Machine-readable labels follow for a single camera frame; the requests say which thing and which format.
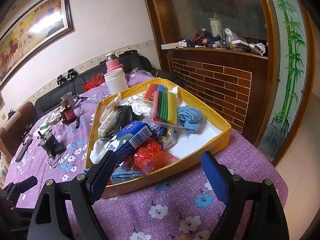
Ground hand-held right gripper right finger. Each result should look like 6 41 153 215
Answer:
201 151 290 240

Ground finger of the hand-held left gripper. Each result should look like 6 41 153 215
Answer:
14 176 38 195

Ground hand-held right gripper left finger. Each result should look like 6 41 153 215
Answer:
26 151 118 240

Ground blue tissue packet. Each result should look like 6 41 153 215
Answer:
106 120 153 164

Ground red plastic bag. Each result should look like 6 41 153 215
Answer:
124 137 179 175
83 73 105 92

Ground white printed wrapper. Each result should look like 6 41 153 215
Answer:
97 110 120 138

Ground yellow cardboard box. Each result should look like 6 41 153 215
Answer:
85 77 232 199

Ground blue towel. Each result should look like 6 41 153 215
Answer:
177 106 207 139

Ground pack of colourful cloths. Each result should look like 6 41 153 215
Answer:
152 84 185 132

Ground white cloth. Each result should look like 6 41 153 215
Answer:
89 139 115 165

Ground black phone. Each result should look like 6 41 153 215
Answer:
15 134 33 163

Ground black mechanical device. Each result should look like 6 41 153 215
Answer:
37 127 66 158

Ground purple floral tablecloth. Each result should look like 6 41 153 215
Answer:
2 72 288 240

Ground brown chair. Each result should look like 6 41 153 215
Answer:
0 102 37 165

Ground dark pliers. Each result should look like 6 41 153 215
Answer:
74 107 83 128

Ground black pouch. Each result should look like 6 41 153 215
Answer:
117 105 140 133

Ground shiny foil wrappers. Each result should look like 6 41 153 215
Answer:
150 125 175 150

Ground white work glove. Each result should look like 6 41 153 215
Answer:
40 106 63 128

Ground dark bottle red label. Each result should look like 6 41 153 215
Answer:
60 99 75 125

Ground small tripod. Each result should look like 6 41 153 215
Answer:
74 94 89 105

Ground black sofa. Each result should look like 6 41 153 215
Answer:
34 51 185 117

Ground clear plastic cup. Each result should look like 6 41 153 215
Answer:
61 92 75 105

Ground wooden brick-pattern cabinet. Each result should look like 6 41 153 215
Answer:
139 0 317 167

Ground white plastic jar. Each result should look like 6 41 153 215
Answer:
104 67 129 95

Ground red packet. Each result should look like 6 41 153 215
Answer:
144 84 159 102

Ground clear plastic bag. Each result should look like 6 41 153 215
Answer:
131 68 153 77

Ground pink thermos bottle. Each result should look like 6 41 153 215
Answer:
105 52 125 73

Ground black bag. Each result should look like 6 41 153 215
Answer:
119 50 140 58

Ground pile of small clutter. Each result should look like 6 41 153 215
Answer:
179 27 268 55

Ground flat white box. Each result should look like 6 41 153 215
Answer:
161 41 187 50

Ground bamboo painted glass panel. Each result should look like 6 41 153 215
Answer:
257 0 309 155

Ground white green tumbler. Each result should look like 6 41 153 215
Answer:
209 12 222 37

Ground framed wall painting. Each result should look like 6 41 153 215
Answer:
0 0 75 90

